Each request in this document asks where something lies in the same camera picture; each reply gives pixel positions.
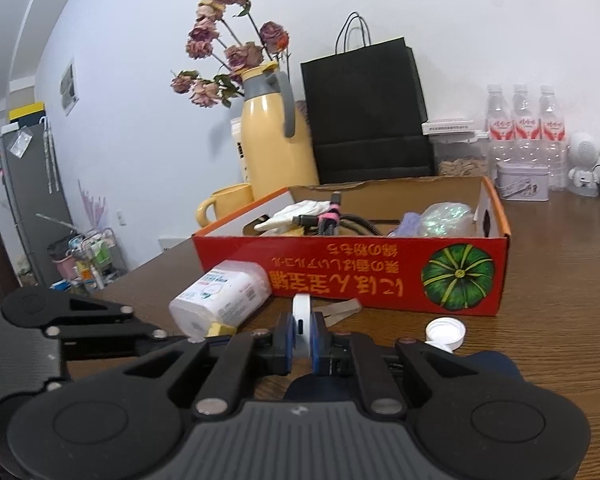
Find clear water bottle red label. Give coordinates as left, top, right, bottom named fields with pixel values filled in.
left=511, top=84, right=539, bottom=166
left=484, top=84, right=513, bottom=173
left=537, top=85, right=567, bottom=192

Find lavender metal tin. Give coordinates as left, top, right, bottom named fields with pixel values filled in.
left=496, top=161, right=551, bottom=202

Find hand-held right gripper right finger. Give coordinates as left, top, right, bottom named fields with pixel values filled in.
left=310, top=311, right=486, bottom=418

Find wide white plastic lid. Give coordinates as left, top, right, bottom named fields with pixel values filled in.
left=425, top=319, right=467, bottom=354

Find yellow mug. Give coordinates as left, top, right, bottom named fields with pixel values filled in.
left=196, top=184, right=255, bottom=227

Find white cloth glove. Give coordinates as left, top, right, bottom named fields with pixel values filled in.
left=254, top=200, right=331, bottom=234

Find dried rose bouquet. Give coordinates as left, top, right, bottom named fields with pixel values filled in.
left=170, top=0, right=293, bottom=109

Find flat white box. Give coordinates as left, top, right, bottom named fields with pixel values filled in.
left=421, top=119, right=476, bottom=136

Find yellow thermos jug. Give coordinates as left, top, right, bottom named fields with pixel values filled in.
left=240, top=62, right=321, bottom=189

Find white robot speaker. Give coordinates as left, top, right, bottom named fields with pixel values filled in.
left=567, top=131, right=600, bottom=197

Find iridescent glitter bag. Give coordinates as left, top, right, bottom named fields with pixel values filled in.
left=420, top=202, right=474, bottom=237

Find white round charger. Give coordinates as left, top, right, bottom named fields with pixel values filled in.
left=292, top=294, right=314, bottom=361

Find black paper bag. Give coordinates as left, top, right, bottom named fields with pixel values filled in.
left=300, top=12, right=437, bottom=186

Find black cables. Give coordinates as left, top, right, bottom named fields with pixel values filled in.
left=292, top=192, right=381, bottom=237

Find grey wall panel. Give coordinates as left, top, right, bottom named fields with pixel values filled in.
left=60, top=60, right=77, bottom=116

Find purple woven pouch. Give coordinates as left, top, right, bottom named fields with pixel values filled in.
left=387, top=212, right=424, bottom=237

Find beige flat strap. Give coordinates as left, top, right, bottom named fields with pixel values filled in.
left=314, top=298, right=364, bottom=325

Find yellow black box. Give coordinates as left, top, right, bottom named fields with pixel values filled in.
left=7, top=102, right=46, bottom=124

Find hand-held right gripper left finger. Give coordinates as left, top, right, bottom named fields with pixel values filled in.
left=122, top=311, right=296, bottom=418

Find rolling storage cart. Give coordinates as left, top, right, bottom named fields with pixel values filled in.
left=47, top=227, right=129, bottom=294

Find translucent cotton swab box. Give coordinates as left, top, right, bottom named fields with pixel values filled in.
left=169, top=260, right=273, bottom=338

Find red cardboard box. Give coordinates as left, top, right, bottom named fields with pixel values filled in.
left=191, top=176, right=511, bottom=317

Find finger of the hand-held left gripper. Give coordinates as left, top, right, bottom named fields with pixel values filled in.
left=40, top=294, right=181, bottom=361
left=30, top=360, right=76, bottom=402

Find grey refrigerator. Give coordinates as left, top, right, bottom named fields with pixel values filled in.
left=0, top=120, right=74, bottom=287

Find clear seed container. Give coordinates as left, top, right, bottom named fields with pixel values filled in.
left=432, top=130, right=489, bottom=177

